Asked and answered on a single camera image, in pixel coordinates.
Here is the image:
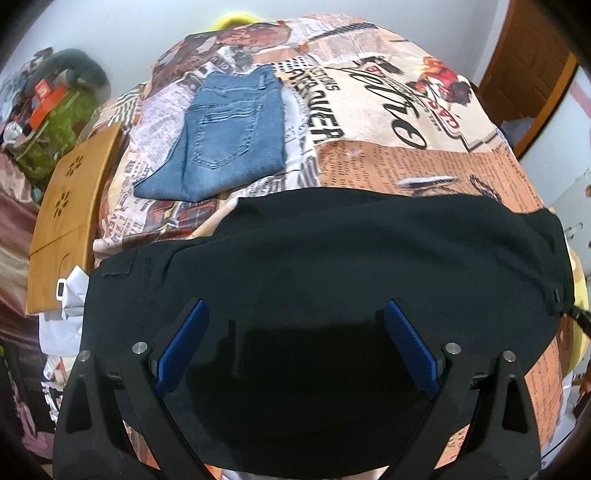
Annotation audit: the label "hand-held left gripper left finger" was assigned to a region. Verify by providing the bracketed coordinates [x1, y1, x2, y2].
[53, 298, 218, 480]

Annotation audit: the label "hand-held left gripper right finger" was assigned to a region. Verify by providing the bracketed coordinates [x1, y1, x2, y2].
[376, 299, 542, 480]

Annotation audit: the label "black pants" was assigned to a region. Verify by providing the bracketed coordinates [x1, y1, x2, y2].
[81, 187, 591, 476]

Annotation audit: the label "white plastic bag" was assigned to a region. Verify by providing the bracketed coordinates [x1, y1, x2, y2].
[39, 265, 90, 356]

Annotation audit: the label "yellow cloth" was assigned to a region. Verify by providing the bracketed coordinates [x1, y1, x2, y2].
[566, 249, 591, 384]

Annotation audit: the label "bamboo lap board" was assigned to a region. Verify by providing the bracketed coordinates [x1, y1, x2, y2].
[25, 122, 123, 317]

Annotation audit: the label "newspaper printed blanket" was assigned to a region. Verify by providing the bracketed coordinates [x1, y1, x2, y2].
[39, 14, 578, 480]

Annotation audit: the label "pink satin cloth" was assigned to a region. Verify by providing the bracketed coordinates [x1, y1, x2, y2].
[0, 152, 42, 324]

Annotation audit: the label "blue jeans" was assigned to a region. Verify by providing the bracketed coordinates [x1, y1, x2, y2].
[133, 65, 284, 201]

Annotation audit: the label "orange box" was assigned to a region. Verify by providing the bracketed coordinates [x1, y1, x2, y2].
[28, 79, 65, 130]

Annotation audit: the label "grey plush toy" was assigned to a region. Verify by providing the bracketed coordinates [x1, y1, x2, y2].
[34, 47, 112, 100]

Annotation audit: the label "brown wooden door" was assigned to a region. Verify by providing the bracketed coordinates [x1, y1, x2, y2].
[478, 0, 580, 160]

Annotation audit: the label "yellow round object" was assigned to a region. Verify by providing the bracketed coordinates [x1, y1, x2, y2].
[215, 14, 259, 31]

